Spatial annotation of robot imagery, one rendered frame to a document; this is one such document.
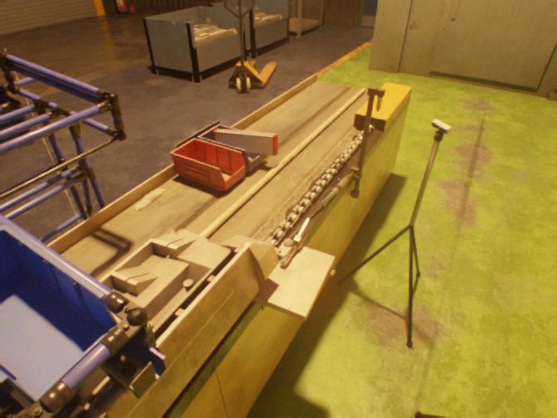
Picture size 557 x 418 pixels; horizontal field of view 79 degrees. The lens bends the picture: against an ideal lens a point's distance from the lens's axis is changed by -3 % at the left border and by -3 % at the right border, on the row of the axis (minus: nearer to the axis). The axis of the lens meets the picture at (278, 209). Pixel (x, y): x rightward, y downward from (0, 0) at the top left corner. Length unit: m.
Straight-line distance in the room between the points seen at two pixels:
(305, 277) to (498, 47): 5.39
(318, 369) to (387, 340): 0.43
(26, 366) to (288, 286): 0.79
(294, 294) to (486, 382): 1.29
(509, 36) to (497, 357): 4.80
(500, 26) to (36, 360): 6.12
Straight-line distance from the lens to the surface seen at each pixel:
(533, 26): 6.21
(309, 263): 1.33
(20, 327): 0.82
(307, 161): 2.02
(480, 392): 2.17
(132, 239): 1.61
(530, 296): 2.74
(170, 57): 6.06
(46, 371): 0.75
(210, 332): 1.06
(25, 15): 12.10
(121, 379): 0.72
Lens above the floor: 1.77
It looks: 38 degrees down
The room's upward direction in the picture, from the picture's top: straight up
